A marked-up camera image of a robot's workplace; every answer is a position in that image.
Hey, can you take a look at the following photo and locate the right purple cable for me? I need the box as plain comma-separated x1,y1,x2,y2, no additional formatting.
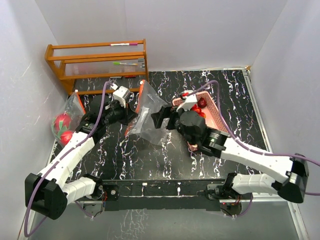
183,80,320,196

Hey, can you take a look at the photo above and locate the pink perforated plastic basket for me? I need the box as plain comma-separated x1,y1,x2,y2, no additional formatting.
171,91,233,153

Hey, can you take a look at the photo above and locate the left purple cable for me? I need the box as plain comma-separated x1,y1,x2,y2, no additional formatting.
23,81,118,238

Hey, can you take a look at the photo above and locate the clear orange zip bag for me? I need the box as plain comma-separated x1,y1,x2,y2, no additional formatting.
51,89,86,147

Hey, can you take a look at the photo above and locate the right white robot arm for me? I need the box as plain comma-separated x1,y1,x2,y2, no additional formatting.
151,105,309,204

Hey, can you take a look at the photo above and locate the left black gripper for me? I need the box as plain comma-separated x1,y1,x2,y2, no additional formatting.
102,98,138,126

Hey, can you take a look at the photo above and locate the pink white marker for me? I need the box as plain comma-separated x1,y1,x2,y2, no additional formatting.
110,42,138,47

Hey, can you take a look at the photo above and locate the red apple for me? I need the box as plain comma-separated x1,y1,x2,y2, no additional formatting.
60,130,74,146

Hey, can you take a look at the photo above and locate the red strawberry bunch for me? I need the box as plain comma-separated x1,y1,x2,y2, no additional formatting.
191,104,206,119

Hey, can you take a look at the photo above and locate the wooden shelf rack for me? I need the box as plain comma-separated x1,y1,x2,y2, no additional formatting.
44,39,149,96

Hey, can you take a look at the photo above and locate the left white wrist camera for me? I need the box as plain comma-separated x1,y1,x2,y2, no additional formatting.
111,83,131,108

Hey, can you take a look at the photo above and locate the purple cable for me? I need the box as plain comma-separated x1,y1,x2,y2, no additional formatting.
23,81,118,238
183,80,320,196

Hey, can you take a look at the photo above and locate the green yellow toothbrush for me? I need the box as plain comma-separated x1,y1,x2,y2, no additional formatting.
112,62,138,66

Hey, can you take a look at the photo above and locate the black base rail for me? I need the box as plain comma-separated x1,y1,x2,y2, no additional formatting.
74,178,253,212

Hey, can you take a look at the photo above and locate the dark purple fig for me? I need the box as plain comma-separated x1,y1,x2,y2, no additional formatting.
197,97,207,109

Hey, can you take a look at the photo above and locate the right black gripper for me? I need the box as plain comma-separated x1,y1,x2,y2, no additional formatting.
151,103,196,146

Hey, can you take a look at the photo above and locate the red green dragon fruit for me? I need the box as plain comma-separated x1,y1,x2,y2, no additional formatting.
51,112,71,140

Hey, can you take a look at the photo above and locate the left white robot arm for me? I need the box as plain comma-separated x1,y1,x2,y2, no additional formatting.
24,95,137,220

